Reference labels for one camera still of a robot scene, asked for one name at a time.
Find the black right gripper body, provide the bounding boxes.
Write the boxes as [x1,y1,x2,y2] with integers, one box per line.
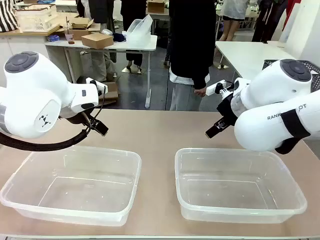
[216,94,240,126]

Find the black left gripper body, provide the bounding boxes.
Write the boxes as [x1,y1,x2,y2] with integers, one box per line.
[58,110,89,126]

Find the clear plastic bin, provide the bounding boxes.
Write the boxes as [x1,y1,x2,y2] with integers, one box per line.
[0,145,143,227]
[174,147,308,224]

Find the dark blue woven-pattern basket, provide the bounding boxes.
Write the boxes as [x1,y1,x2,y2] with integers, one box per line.
[263,59,320,94]

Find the person's left hand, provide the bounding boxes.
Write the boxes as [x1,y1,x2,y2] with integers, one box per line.
[193,86,209,98]

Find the large white table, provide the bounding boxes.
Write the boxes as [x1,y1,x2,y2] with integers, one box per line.
[214,40,305,81]

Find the bystander in beige trousers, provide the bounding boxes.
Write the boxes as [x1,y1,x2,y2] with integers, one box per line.
[77,0,119,84]

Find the closed cardboard box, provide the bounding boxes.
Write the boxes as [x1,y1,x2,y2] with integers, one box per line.
[81,32,115,50]

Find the person in black sweater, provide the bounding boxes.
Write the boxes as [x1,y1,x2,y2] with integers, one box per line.
[167,0,217,111]

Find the plastic cup with straw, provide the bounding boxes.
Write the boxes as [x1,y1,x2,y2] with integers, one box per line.
[65,16,76,46]

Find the white cabinet wooden top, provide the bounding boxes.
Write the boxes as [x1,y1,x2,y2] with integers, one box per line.
[0,24,74,85]

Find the white table with grey legs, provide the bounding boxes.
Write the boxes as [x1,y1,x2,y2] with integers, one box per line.
[44,34,158,109]

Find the open cardboard box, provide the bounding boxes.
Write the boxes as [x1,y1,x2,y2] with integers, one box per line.
[71,17,101,41]

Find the dark blue cloth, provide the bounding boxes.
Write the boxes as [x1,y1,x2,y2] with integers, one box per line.
[112,32,127,44]

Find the bystander in white top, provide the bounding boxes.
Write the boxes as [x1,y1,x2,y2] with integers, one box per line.
[218,0,252,42]

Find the bystander in black trousers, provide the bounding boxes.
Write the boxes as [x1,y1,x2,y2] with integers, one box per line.
[251,0,289,43]

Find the stacked clear plastic containers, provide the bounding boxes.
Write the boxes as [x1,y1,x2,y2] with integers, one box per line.
[125,14,154,44]

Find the cream storage crate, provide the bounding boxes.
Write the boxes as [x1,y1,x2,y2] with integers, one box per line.
[14,3,61,34]

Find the bystander in black clothes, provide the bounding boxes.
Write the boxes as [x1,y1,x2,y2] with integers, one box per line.
[120,0,148,74]

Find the white board panels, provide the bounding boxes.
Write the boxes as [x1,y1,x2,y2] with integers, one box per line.
[278,0,320,66]

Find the black white striped bag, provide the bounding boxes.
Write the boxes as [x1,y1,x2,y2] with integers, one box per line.
[0,0,20,33]

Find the small distant cardboard box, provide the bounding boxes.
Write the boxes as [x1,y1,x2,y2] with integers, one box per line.
[147,0,167,14]

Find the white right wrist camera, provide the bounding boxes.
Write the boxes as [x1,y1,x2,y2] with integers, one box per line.
[205,79,235,97]

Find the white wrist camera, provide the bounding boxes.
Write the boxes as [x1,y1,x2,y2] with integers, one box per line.
[86,77,109,97]
[205,79,235,97]

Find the thin black cable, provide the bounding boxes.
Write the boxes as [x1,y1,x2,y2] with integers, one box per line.
[86,84,106,127]

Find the black braided cable sleeve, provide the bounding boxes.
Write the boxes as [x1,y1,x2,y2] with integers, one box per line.
[0,127,90,153]

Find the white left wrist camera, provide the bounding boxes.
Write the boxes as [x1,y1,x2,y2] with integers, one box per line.
[86,77,109,97]

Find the black velcro strap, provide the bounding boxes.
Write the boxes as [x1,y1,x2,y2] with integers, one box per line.
[281,108,312,139]

